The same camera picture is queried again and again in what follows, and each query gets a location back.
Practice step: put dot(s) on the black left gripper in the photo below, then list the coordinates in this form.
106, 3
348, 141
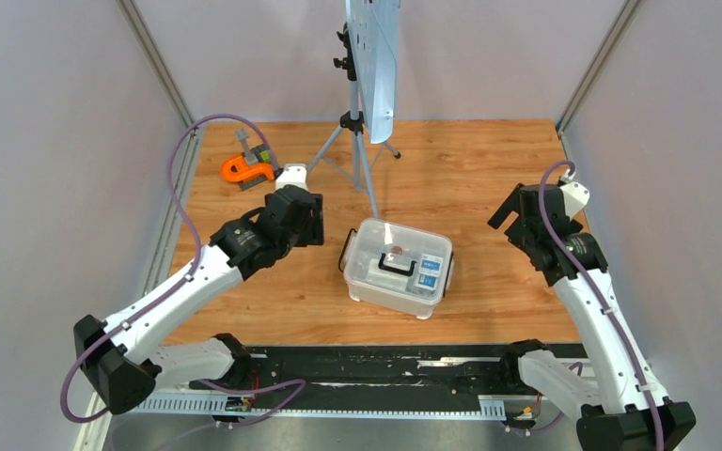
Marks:
314, 234

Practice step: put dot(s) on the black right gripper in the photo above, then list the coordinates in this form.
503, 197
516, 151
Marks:
510, 205

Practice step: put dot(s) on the white plastic box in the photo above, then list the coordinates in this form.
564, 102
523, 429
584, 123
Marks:
398, 274

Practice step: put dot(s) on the blue square alcohol pad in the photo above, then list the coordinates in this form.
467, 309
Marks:
431, 265

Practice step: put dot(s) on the small blue white sachet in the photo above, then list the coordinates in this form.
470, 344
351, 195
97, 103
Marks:
427, 282

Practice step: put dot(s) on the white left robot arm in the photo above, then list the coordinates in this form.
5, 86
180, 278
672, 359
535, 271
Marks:
124, 358

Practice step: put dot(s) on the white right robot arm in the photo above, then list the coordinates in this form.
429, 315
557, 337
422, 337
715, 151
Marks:
626, 407

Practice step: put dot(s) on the orange grey toy fixture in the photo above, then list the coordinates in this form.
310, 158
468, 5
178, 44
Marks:
251, 167

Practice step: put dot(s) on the grey tripod stand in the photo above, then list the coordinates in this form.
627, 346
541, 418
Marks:
353, 122

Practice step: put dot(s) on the white tablet panel on tripod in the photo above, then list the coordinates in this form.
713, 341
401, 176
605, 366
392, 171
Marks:
374, 31

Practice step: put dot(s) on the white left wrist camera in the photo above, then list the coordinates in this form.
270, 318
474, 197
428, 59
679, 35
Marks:
292, 177

